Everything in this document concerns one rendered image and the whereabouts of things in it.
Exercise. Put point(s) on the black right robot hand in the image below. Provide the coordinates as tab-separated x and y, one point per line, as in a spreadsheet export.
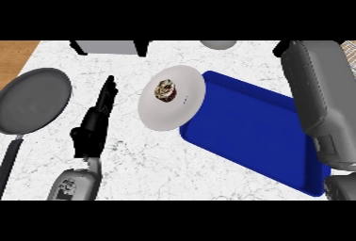
281	49

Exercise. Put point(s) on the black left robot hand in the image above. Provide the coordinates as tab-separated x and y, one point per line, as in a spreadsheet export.
92	131

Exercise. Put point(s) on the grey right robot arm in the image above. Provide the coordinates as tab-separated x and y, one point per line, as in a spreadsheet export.
319	100

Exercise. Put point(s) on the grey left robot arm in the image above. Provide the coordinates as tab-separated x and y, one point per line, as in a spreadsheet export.
76	185

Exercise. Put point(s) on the wicker basket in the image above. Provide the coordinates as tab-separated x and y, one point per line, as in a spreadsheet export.
349	50

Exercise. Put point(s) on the blue tray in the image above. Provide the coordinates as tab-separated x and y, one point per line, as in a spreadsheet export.
250	131

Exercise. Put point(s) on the grey round object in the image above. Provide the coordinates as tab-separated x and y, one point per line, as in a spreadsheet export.
219	44

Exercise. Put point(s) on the white round plate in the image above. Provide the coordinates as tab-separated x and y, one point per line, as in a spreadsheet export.
178	116

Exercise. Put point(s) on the brown cupcake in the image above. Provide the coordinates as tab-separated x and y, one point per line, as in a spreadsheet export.
166	90

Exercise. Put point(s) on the grey box with black legs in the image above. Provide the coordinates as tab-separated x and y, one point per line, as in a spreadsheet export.
111	47

